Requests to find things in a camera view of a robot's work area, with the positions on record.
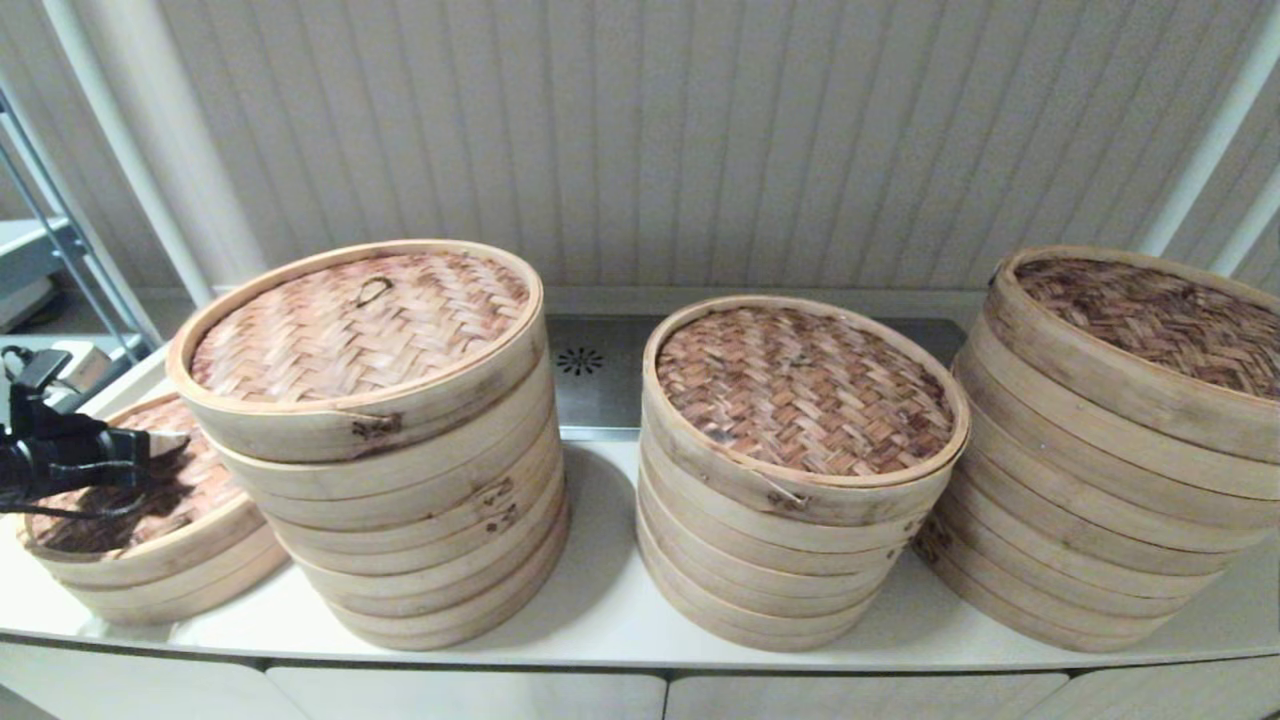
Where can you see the bamboo steamer basket tier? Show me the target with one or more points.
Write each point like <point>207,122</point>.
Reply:
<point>789,616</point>
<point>1112,611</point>
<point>198,609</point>
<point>1150,484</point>
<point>789,566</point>
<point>1160,449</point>
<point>442,561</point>
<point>1140,519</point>
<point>789,540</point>
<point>198,588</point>
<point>1130,551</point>
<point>1104,640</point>
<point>457,639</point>
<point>437,502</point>
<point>789,640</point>
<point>437,532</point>
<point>452,614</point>
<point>789,591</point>
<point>447,588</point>
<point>437,471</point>
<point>1121,582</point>

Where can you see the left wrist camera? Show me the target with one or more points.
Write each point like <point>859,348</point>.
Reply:
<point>75,368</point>

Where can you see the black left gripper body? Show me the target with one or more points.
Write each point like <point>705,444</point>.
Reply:
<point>70,460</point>

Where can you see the reddish-brown woven bamboo lid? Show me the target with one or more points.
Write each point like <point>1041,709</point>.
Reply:
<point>800,390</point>

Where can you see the dark brown woven bamboo lid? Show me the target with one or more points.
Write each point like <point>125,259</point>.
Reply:
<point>1150,318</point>

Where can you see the grey metal rack frame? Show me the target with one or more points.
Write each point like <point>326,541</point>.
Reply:
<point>70,240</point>

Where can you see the pale grey shelf board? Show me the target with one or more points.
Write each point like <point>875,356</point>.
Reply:
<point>25,250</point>

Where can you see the thin white pole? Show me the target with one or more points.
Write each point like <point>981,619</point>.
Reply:
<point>1210,150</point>
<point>1250,232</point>

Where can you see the stainless steel drain tray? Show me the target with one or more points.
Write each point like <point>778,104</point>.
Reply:
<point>600,400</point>

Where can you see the beige cabinet door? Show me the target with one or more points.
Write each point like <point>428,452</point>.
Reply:
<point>860,700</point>
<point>120,690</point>
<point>470,697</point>

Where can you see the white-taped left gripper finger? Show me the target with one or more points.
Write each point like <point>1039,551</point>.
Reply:
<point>165,451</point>
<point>165,439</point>

